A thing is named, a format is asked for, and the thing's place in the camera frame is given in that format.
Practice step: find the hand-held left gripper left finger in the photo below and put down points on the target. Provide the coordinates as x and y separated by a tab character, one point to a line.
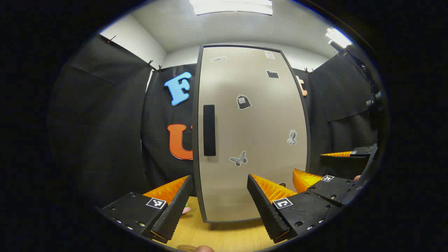
175	210

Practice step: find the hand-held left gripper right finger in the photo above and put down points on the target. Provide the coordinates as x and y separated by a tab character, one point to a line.
262	206

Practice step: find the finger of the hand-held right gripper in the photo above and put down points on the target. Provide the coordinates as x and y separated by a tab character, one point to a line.
364	151
332	190

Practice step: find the pink coaster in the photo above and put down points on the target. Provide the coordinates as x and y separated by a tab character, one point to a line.
186	210

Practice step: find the grey cabinet door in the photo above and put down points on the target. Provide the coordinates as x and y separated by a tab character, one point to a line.
255	133

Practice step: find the dark framed cabinet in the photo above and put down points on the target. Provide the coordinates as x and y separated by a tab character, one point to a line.
195	105

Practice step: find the black tripod stand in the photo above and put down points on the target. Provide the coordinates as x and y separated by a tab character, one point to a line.
372	101

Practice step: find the black backdrop cloth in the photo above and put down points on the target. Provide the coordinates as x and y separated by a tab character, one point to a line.
105	122

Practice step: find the small ceiling light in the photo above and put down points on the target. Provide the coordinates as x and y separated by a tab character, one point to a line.
337	36

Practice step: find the long ceiling light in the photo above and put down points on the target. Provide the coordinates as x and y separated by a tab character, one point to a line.
231	7

